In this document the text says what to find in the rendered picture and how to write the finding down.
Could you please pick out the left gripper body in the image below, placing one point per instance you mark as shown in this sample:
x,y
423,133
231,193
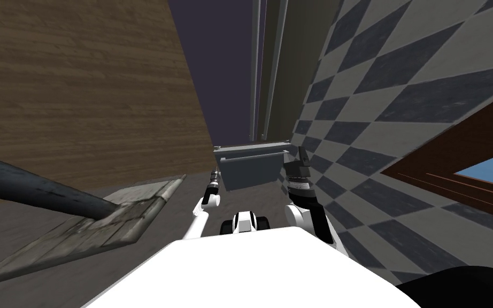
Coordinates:
x,y
214,178

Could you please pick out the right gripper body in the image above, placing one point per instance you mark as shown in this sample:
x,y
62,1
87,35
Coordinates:
x,y
303,156

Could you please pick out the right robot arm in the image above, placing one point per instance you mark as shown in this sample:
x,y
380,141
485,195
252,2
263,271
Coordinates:
x,y
310,216

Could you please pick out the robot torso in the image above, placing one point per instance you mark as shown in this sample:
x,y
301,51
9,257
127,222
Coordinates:
x,y
250,273

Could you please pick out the grey metal range hood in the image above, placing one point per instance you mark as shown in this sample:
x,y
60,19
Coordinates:
x,y
84,222

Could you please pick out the brown framed window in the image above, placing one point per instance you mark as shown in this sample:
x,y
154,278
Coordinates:
x,y
464,171

